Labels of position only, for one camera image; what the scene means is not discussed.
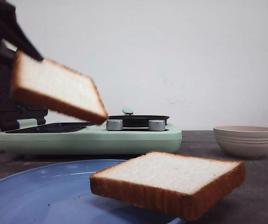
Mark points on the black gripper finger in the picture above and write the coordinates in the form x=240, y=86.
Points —
x=11, y=32

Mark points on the right silver knob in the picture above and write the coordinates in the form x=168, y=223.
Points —
x=156, y=125

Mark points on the cream ribbed bowl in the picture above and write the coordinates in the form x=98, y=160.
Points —
x=242, y=141

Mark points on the blue plate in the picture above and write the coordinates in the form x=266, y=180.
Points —
x=60, y=194

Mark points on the left silver knob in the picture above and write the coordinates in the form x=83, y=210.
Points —
x=114, y=125

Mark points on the white bread slice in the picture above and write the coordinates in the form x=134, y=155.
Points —
x=53, y=86
x=179, y=185

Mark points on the black frying pan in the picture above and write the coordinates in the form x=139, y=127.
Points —
x=130, y=120

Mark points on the silver knob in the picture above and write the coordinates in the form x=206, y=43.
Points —
x=156, y=125
x=114, y=125

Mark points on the mint green breakfast maker base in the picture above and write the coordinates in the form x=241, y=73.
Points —
x=83, y=138

